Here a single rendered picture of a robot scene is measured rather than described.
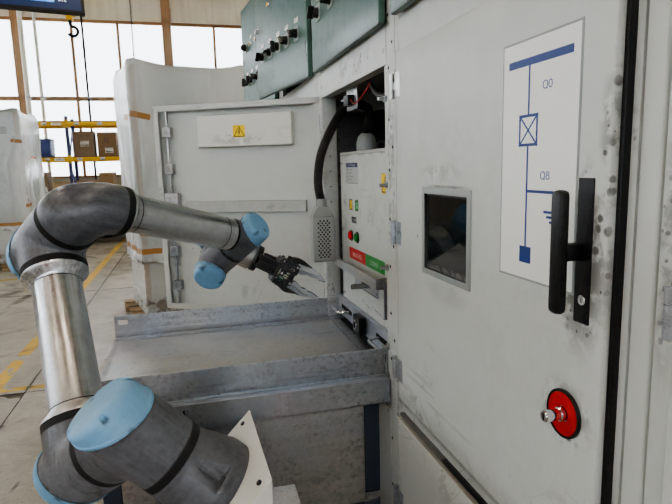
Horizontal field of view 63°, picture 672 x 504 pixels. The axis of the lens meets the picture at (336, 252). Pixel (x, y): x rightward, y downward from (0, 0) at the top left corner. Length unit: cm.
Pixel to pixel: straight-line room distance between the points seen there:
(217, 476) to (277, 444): 49
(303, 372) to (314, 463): 23
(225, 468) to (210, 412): 41
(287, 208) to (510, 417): 126
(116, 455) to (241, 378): 50
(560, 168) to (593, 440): 31
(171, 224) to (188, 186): 95
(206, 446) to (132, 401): 13
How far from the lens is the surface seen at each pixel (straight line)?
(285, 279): 147
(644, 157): 64
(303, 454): 139
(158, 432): 86
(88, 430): 85
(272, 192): 196
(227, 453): 89
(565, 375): 73
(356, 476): 146
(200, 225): 119
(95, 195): 108
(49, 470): 99
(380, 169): 143
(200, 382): 129
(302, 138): 192
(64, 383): 102
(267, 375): 130
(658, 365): 65
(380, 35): 133
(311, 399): 131
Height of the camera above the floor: 135
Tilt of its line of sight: 9 degrees down
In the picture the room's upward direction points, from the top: 2 degrees counter-clockwise
